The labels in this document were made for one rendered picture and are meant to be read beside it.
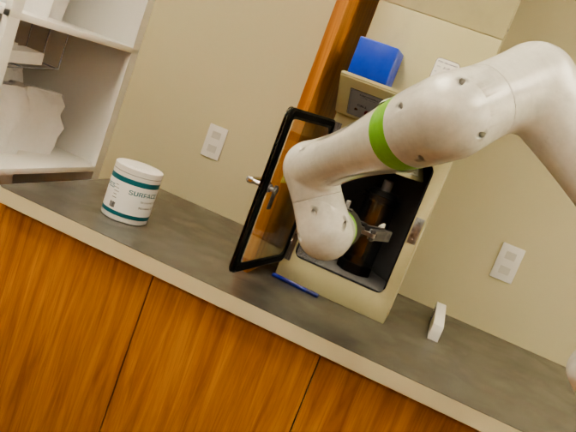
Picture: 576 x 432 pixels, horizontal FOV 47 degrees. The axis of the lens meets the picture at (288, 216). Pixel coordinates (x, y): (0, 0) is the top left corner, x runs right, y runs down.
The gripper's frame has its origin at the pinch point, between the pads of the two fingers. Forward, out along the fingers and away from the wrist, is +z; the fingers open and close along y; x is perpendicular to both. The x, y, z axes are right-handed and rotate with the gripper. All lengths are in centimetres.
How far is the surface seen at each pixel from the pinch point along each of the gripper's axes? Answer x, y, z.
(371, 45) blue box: -40.2, 12.7, -0.8
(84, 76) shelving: -2, 119, 51
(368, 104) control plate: -27.1, 9.0, 3.0
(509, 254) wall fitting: -1, -39, 54
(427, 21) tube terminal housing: -51, 4, 10
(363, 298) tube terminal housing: 20.3, -7.1, 11.0
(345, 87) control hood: -28.8, 15.3, 1.2
